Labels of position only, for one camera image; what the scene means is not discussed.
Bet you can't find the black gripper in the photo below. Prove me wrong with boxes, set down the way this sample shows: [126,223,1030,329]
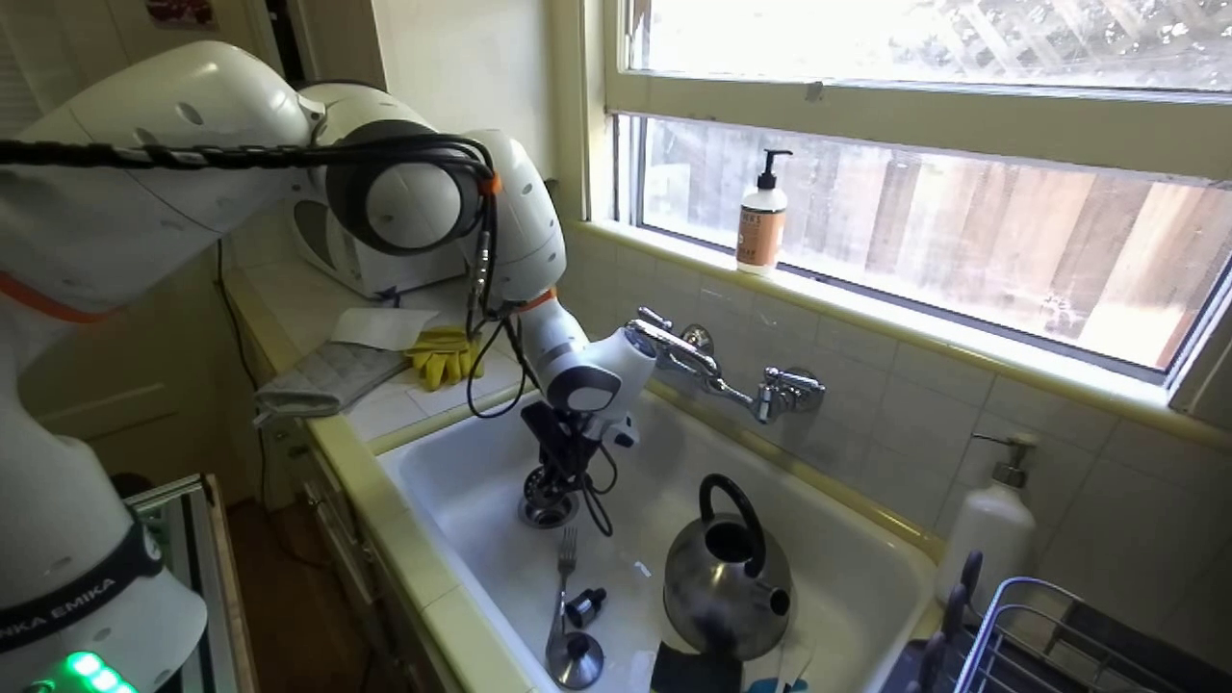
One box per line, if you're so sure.
[520,400,603,524]

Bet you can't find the metal sink stopper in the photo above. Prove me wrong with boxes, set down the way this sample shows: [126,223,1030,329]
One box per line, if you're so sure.
[520,487,577,526]

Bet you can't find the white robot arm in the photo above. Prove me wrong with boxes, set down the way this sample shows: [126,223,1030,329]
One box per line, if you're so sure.
[0,41,654,693]

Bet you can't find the small black object in sink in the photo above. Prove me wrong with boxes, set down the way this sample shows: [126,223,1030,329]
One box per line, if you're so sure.
[564,590,608,626]

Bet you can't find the white ceramic sink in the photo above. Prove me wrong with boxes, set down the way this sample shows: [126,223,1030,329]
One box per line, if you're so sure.
[374,379,939,693]

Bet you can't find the metal fork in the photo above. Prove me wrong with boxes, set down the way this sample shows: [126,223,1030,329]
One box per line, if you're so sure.
[546,526,577,641]

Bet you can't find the small metal strainer cup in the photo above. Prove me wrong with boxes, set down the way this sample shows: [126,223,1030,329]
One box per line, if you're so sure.
[546,630,603,690]

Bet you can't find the dark sponge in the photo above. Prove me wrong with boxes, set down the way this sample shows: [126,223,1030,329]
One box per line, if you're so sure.
[650,641,742,693]

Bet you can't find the white folded towel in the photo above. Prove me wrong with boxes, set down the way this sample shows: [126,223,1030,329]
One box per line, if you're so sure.
[254,309,435,426]

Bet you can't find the soap pump bottle on sill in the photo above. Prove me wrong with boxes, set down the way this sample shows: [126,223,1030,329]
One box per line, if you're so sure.
[735,146,788,270]

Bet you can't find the white dish soap bottle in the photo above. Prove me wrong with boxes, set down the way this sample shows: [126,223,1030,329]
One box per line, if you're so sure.
[939,435,1035,607]

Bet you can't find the dish drying rack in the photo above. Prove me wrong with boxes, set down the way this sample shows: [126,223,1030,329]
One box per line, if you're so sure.
[883,554,1232,693]

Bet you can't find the window with blinds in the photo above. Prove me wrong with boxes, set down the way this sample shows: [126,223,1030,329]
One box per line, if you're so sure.
[546,0,1232,419]

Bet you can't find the silver kettle black handle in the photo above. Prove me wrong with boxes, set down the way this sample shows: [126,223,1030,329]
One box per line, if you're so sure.
[661,472,793,662]

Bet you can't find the chrome wall faucet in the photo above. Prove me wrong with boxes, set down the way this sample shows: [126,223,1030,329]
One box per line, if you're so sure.
[632,309,829,422]

